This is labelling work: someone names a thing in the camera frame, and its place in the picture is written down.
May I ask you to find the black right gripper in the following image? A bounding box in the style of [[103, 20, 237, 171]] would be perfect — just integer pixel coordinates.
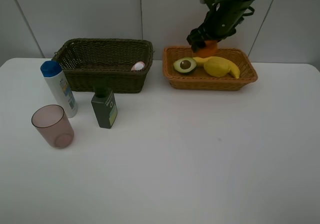
[[187, 0, 255, 53]]

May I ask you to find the orange mandarin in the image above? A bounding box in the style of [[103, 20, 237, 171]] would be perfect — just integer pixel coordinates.
[[195, 40, 218, 58]]

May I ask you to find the yellow banana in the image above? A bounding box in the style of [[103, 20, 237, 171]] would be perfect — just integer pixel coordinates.
[[193, 56, 240, 79]]

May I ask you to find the halved avocado with pit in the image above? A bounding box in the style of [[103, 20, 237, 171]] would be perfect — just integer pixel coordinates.
[[173, 57, 197, 74]]

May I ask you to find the yellow lemon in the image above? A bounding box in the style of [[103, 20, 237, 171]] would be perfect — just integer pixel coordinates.
[[203, 57, 231, 78]]

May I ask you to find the pink bottle white cap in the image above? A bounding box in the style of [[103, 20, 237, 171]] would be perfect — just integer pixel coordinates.
[[131, 61, 146, 71]]

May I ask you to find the dark green square bottle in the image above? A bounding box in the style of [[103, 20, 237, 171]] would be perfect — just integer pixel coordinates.
[[91, 86, 118, 129]]

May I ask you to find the white bottle blue cap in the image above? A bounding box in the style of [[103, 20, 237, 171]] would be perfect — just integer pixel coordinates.
[[40, 60, 78, 118]]

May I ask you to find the translucent purple plastic cup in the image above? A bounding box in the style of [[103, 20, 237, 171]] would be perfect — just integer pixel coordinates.
[[31, 105, 75, 149]]

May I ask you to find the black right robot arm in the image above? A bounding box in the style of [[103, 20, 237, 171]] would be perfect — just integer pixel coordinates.
[[187, 0, 255, 55]]

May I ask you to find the orange wicker basket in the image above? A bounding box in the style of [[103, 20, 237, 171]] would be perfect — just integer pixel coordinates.
[[162, 46, 258, 91]]

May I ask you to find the dark brown wicker basket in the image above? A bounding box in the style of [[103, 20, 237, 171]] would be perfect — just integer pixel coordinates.
[[53, 38, 154, 93]]

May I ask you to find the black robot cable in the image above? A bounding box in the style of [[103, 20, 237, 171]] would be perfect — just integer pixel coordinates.
[[241, 6, 256, 26]]

